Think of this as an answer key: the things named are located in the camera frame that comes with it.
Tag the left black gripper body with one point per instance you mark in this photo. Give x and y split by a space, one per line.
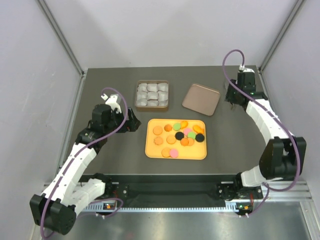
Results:
129 125

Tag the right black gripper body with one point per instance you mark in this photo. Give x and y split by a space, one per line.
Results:
231 95

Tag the tan round cookie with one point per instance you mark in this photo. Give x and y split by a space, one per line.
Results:
171 139
190 141
157 130

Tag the tan flower cookie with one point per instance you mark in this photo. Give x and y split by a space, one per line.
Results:
158 140

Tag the brown cookie tin box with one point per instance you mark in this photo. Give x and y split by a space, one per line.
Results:
152 96

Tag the orange flower cookie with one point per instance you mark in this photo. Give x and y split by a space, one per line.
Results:
168 127

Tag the green cookie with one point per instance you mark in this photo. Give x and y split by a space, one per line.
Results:
191 135
176 126

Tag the orange round cookie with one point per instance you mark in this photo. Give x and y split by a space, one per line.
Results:
184 141

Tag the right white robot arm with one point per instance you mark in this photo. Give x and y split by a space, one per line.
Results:
284 153

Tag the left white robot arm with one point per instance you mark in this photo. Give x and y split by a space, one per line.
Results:
59 205

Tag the brown tin lid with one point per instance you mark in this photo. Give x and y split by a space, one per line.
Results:
201 99

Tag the yellow tray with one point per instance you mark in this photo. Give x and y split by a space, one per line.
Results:
198 151

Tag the orange cookie bottom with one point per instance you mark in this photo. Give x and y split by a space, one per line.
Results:
166 152

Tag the black cookie left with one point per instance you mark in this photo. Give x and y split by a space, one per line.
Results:
179 135

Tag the black cookie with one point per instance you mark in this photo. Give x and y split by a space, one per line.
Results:
179 135
199 137

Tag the orange fish cookie right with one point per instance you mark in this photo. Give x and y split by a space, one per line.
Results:
198 129

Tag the orange fish cookie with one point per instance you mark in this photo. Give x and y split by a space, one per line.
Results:
183 124
198 129

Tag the pink cookie bottom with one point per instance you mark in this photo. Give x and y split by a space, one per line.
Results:
173 153

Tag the pink cookie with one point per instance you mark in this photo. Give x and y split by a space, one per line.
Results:
173 153
186 131

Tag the orange fish cookie upper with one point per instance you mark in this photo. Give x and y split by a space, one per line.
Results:
183 124

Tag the black cookie right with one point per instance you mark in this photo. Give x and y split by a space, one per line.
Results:
199 137

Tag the pink cookie middle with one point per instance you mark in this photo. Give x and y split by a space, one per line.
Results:
186 131

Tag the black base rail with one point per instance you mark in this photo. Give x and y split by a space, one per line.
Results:
181 192

